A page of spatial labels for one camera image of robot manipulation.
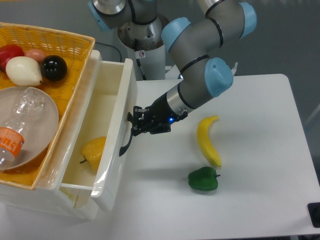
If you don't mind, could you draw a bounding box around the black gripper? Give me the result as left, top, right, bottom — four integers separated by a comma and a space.
127, 96, 188, 137

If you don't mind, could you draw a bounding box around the white top drawer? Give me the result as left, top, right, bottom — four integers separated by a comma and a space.
60, 58, 138, 219

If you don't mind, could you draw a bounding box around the robot base column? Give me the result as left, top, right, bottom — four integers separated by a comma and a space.
88, 0, 170, 80

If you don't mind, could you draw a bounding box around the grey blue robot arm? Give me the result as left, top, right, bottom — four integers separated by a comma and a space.
128, 0, 257, 136

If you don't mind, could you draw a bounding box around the white drawer cabinet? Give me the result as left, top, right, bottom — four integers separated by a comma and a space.
0, 50, 107, 219

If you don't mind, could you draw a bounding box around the yellow toy bell pepper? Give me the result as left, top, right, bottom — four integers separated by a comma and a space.
79, 136, 107, 171

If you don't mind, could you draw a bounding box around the yellow toy banana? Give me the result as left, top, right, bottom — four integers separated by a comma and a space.
196, 115, 222, 168

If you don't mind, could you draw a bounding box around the green toy bell pepper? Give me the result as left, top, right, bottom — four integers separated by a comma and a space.
187, 166, 220, 192

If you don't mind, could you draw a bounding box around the yellow wicker basket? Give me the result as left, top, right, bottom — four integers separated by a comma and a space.
0, 22, 95, 190

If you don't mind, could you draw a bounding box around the grey plastic bowl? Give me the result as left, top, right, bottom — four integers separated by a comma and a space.
0, 86, 59, 170

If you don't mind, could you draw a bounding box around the black toy ball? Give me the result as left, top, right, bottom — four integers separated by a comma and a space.
40, 55, 68, 82

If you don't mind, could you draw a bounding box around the clear plastic bottle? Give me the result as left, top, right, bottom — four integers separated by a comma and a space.
0, 87, 45, 172

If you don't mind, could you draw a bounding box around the pink toy fruit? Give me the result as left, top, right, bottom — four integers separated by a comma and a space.
24, 48, 47, 64

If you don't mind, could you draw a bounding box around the white toy pear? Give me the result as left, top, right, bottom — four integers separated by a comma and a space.
5, 56, 43, 87

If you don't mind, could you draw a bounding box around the red toy pepper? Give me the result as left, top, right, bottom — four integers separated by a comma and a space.
0, 44, 25, 73

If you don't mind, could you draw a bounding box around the black device at edge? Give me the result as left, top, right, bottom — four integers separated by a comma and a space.
307, 202, 320, 228

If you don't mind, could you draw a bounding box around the black cable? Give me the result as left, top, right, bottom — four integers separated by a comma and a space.
94, 41, 123, 63

